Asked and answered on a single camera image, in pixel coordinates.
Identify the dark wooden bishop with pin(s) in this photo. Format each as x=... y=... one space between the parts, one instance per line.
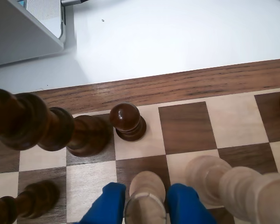
x=37 y=193

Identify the dark wooden king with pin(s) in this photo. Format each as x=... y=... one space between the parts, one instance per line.
x=84 y=135

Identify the grey metal connector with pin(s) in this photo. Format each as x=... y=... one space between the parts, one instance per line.
x=71 y=2

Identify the white device casing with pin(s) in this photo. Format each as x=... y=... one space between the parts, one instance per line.
x=14 y=35

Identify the wooden chessboard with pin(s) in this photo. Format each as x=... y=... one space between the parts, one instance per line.
x=189 y=126

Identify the light wooden rook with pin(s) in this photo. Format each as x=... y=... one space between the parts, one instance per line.
x=145 y=186

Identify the dark wooden pawn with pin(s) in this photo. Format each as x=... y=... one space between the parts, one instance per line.
x=124 y=116

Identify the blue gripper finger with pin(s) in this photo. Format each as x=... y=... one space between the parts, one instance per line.
x=107 y=205
x=184 y=205

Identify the light wooden bishop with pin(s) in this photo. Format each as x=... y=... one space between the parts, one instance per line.
x=207 y=177

